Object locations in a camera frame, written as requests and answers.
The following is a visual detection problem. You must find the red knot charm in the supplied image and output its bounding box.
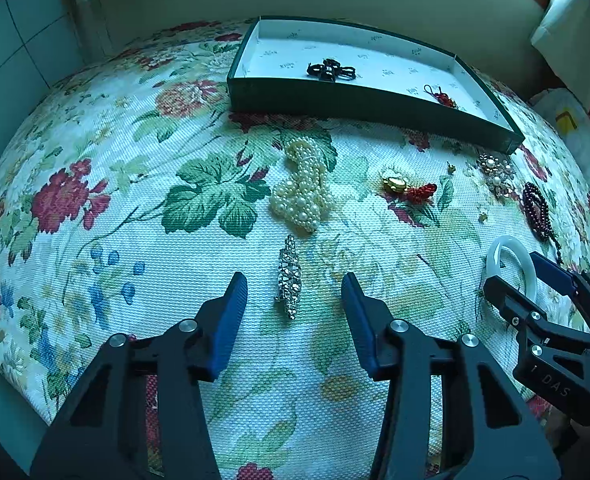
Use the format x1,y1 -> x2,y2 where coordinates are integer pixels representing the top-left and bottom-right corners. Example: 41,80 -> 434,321
423,84 -> 458,109

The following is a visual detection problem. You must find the white jade bangle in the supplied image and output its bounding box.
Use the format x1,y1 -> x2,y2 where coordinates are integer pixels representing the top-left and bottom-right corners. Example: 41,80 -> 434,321
486,236 -> 538,306

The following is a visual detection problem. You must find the green jewelry box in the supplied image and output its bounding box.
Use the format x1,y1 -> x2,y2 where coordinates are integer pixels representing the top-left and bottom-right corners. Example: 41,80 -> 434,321
226,15 -> 526,155

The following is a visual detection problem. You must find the dark red bead bracelet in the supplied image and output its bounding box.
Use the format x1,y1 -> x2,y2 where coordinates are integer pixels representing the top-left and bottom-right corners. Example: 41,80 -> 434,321
521,182 -> 563,261

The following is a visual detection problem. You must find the silver rhinestone hair clip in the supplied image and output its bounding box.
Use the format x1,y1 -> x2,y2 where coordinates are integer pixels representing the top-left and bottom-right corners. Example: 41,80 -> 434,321
275,235 -> 302,320

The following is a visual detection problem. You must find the floral bedspread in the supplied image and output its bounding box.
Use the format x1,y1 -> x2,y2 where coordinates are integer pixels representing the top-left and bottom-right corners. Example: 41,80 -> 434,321
0,17 -> 590,480

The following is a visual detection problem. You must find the pearl flower brooch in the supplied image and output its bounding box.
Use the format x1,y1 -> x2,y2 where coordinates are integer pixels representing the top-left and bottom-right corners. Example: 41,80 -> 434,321
476,154 -> 518,198

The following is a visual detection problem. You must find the white bag with yellow mark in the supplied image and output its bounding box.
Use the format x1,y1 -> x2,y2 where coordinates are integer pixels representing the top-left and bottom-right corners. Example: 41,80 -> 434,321
532,87 -> 590,176

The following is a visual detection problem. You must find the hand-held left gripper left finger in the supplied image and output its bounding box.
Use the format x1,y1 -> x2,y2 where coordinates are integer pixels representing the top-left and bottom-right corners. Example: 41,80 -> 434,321
29,271 -> 249,480

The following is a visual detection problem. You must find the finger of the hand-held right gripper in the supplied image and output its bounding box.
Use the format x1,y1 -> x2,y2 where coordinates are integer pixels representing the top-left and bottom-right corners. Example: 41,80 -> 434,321
484,276 -> 590,427
530,252 -> 590,333

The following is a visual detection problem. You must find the pearl bead bracelet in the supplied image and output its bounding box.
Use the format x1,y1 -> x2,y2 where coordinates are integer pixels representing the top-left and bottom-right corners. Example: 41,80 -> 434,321
269,137 -> 333,233

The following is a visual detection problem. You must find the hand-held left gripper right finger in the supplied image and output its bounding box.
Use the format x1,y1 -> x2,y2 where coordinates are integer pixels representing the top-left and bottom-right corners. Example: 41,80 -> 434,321
341,272 -> 562,480

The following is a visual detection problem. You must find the black bead bracelet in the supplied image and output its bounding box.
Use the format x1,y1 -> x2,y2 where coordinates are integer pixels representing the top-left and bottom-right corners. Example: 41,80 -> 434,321
306,58 -> 357,82

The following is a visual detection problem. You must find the gold and red brooch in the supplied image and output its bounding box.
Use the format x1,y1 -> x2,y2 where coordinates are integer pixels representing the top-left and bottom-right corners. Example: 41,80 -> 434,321
381,172 -> 438,206

